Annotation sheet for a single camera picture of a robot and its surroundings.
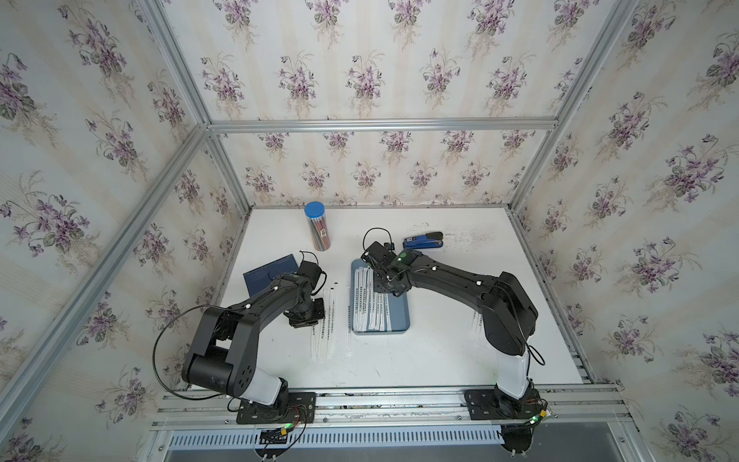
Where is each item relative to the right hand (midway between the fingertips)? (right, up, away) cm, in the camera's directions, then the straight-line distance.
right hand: (385, 285), depth 89 cm
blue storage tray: (-4, -9, +1) cm, 10 cm away
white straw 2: (-3, -9, +1) cm, 9 cm away
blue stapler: (+17, +14, +16) cm, 27 cm away
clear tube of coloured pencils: (-23, +23, +4) cm, 33 cm away
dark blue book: (-43, +1, +9) cm, 44 cm away
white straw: (-9, -12, -3) cm, 15 cm away
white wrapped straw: (-17, -14, -3) cm, 22 cm away
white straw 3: (+1, -8, +1) cm, 8 cm away
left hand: (-21, -12, -1) cm, 24 cm away
